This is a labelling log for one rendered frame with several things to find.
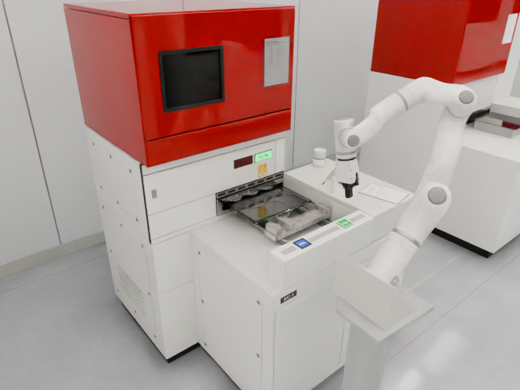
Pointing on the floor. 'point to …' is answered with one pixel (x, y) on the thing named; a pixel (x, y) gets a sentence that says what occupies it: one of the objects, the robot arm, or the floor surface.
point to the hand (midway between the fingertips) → (348, 193)
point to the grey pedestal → (372, 342)
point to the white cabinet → (270, 323)
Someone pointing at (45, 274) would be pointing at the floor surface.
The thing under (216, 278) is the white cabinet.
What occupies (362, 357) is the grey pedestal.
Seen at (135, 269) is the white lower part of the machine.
